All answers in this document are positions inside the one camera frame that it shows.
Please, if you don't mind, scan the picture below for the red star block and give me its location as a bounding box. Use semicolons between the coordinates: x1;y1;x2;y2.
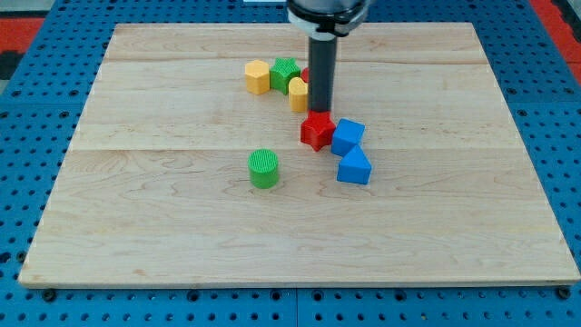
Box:
300;110;336;152

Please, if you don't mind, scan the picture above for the yellow hexagon block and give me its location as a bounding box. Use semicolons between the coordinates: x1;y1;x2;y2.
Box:
244;60;271;94

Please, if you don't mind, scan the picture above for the blue triangular prism block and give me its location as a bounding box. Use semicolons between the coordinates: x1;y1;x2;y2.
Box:
337;145;372;184

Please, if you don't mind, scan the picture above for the red block behind rod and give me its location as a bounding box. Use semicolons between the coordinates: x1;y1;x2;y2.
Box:
300;67;309;83

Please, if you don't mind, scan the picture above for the blue cube block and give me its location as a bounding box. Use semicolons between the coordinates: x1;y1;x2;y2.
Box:
330;118;365;156

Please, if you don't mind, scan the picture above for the green cylinder block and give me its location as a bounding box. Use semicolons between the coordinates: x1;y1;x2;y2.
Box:
248;149;279;189

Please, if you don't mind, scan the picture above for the green star block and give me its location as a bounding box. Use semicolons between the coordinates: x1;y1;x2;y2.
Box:
270;57;300;95

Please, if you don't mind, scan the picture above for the yellow heart block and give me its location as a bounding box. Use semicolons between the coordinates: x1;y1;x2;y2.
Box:
288;77;308;113

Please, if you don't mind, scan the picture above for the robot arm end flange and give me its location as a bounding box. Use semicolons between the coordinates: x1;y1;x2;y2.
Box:
286;0;373;41

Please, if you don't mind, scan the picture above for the wooden board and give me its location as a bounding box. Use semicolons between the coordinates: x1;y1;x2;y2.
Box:
19;23;580;289

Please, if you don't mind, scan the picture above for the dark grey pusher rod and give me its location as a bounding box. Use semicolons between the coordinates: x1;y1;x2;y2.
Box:
308;38;337;113

